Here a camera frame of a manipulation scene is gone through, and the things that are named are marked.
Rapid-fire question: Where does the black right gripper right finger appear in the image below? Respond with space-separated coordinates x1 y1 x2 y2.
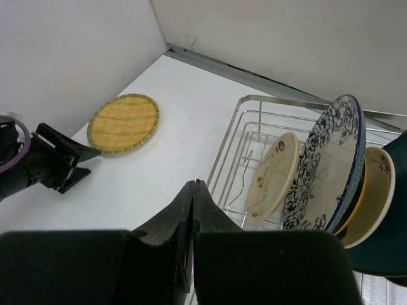
193 180 362 304

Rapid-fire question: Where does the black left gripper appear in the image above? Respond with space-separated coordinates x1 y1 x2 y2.
19 123 101 194

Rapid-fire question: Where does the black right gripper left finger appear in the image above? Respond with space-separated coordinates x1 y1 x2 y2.
1 181 195 304

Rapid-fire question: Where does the yellow woven round plate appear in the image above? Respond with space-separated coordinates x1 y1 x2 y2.
86 93 160 154

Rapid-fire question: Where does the cream plate with red marks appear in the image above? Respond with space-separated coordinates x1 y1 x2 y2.
246 132 300 223

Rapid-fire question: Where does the blue white floral plate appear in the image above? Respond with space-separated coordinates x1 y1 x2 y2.
282 95 366 232

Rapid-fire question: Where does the gold brown patterned plate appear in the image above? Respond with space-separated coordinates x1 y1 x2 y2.
333 160 368 236

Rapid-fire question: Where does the dark teal square plate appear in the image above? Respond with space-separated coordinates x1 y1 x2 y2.
347 132 406 278

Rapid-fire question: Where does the glossy cream plate black motif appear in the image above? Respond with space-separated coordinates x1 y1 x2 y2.
341 147 396 249

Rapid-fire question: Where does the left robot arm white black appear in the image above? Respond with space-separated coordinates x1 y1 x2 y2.
1 115 101 200

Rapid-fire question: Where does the silver wire dish rack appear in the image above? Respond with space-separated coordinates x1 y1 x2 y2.
207 95 406 304

